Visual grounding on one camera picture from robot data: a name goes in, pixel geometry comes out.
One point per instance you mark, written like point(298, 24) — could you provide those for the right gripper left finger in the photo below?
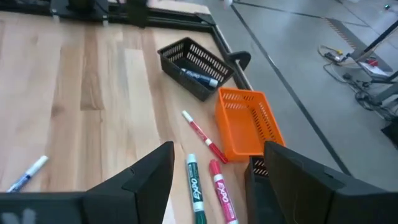
point(140, 199)

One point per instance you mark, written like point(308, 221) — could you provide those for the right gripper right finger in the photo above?
point(311, 202)

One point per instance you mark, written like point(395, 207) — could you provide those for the dark green Expo marker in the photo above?
point(196, 189)

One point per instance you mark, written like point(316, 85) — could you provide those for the magenta Expo marker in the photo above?
point(222, 193)

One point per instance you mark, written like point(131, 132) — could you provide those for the thin red Expo marker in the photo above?
point(203, 137)

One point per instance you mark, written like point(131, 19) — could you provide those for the thin blue Expo marker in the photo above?
point(28, 174)

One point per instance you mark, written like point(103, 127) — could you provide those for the dark blue Expo marker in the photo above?
point(200, 77)

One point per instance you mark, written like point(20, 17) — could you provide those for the orange mesh basket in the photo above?
point(242, 130)

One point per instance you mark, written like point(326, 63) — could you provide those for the black table clamp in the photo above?
point(241, 56)

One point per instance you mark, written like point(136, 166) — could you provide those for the black stand leg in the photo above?
point(382, 37)

